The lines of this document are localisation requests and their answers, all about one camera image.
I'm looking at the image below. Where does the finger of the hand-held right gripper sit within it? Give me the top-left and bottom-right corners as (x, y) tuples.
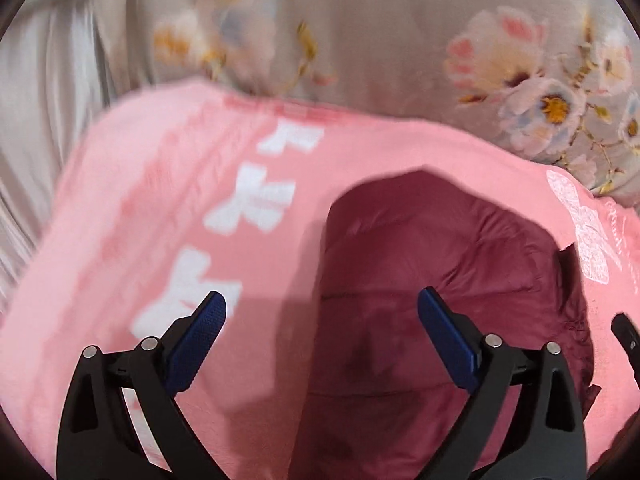
(611, 312), (640, 357)

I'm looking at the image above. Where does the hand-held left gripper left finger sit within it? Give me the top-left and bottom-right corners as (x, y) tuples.
(57, 290), (228, 480)

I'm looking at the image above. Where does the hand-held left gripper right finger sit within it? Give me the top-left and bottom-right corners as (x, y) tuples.
(417, 287), (587, 480)

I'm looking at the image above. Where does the maroon puffer jacket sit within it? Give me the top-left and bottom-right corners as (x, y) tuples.
(287, 167), (601, 480)

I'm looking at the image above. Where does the pink printed blanket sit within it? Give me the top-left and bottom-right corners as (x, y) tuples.
(0, 82), (640, 480)

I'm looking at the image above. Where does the white bed sheet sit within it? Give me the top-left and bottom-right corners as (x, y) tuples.
(0, 0), (121, 306)

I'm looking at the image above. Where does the grey floral quilt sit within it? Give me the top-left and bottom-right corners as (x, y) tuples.
(85, 0), (640, 201)

